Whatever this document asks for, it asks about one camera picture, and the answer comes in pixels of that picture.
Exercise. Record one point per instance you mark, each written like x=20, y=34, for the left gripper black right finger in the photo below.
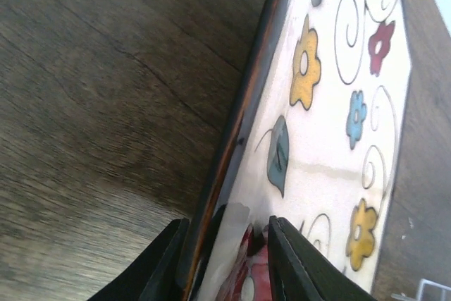
x=298, y=271

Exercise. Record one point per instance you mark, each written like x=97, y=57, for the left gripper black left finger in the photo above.
x=150, y=275

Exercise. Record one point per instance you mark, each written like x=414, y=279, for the white wire dish rack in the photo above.
x=426, y=290

